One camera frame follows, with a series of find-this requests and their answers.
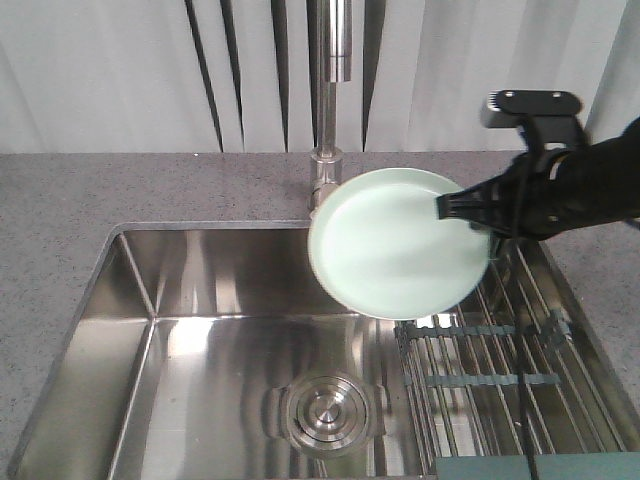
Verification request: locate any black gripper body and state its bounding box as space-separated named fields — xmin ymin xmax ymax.
xmin=471 ymin=149 xmax=575 ymax=240

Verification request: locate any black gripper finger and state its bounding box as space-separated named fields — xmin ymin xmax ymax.
xmin=436 ymin=184 xmax=500 ymax=221

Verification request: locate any mint green round plate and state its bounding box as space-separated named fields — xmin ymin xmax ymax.
xmin=307 ymin=168 xmax=492 ymax=321

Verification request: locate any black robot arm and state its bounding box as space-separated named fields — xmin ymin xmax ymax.
xmin=436 ymin=120 xmax=639 ymax=241

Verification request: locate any grey blue dish drying rack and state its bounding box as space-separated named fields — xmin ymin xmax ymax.
xmin=395 ymin=241 xmax=639 ymax=479

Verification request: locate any steel kitchen faucet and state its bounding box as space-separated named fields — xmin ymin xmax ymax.
xmin=309 ymin=0 xmax=353 ymax=214

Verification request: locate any round steel sink drain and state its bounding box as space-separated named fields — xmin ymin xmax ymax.
xmin=260 ymin=371 xmax=386 ymax=459

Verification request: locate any stainless steel sink basin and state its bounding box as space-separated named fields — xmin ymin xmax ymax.
xmin=9 ymin=223 xmax=430 ymax=479

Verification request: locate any white pleated curtain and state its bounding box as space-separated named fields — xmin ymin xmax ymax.
xmin=1 ymin=1 xmax=639 ymax=153

